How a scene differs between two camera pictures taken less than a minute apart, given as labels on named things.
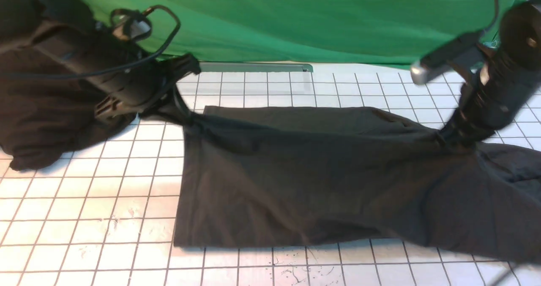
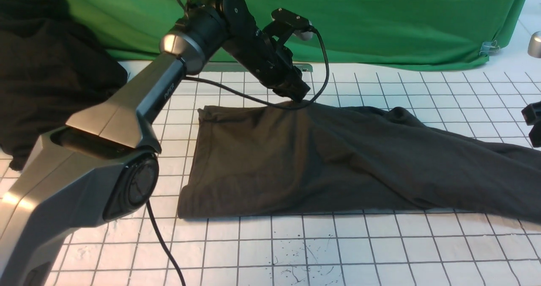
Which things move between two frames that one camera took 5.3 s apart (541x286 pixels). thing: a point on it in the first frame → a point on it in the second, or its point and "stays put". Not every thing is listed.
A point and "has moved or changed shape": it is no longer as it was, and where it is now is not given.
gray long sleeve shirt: [260, 175] has moved or changed shape
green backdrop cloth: [370, 24] stays put
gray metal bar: [254, 66] stays put
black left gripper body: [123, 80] → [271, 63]
